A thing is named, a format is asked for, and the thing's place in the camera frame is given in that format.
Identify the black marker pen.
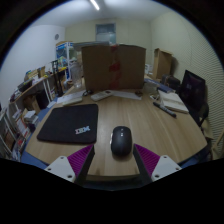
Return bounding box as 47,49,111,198
152,101,178,119

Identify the low cluttered bookshelf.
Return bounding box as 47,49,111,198
0,106,41,162

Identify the ceiling tube light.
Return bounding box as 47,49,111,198
89,0,101,11

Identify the wall window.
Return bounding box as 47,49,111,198
95,22,117,45

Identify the white remote control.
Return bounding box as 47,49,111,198
90,89,114,102

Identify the wooden side desk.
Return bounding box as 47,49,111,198
13,66,68,111

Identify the white keyboard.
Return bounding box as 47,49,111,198
62,96,84,107

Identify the black bag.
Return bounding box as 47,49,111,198
161,74,181,91

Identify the open white notebook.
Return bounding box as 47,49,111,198
158,89,190,114

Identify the black computer mouse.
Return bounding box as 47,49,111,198
110,125,133,157

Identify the white paper sheet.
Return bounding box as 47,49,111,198
111,89,143,101

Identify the large brown cardboard box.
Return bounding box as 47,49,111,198
81,44,147,93

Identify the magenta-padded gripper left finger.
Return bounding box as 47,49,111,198
44,143,96,187

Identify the black mouse pad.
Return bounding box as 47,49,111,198
36,103,100,145

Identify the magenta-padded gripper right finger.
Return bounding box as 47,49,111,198
132,143,183,186

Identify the white and blue shelf unit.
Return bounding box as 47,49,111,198
55,41,75,81

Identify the small open cardboard box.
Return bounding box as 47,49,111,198
152,48,174,80

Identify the blue folder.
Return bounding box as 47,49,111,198
146,78,184,94

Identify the black monitor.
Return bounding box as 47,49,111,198
179,69,207,112

